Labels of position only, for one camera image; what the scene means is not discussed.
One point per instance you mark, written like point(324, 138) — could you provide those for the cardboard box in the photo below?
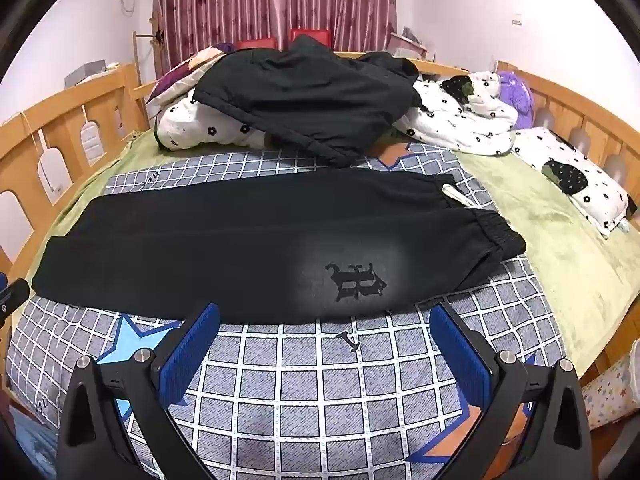
point(407, 42)

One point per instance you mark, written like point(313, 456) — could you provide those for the purple and cream pillow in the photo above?
point(172, 85)

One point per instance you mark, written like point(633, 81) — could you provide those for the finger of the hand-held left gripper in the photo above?
point(12, 297)

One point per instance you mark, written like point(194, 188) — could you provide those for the black clothing pile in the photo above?
point(310, 95)

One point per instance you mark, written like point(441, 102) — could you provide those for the white floral pillow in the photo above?
point(590, 195)

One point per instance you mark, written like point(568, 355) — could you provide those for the green bed sheet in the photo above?
point(550, 240)

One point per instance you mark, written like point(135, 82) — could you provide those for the grey box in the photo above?
point(85, 74)

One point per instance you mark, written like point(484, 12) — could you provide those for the red box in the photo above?
point(255, 43)
point(310, 36)

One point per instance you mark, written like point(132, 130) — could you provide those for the purple plush toy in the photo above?
point(517, 95)

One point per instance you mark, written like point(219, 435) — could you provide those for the wooden coat rack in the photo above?
point(150, 50)

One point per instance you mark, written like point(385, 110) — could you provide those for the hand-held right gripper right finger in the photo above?
point(457, 347)

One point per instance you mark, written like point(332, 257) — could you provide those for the grey grid blanket with stars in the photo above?
point(300, 385)

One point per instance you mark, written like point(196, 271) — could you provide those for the red striped curtain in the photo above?
point(275, 0)

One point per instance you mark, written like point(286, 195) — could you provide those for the star printed cloth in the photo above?
point(612, 395)

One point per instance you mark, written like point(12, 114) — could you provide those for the black pants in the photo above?
point(200, 250)

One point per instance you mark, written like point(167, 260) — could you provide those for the wooden bed frame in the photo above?
point(60, 110)

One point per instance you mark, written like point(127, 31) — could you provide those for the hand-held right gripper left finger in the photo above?
point(192, 345)

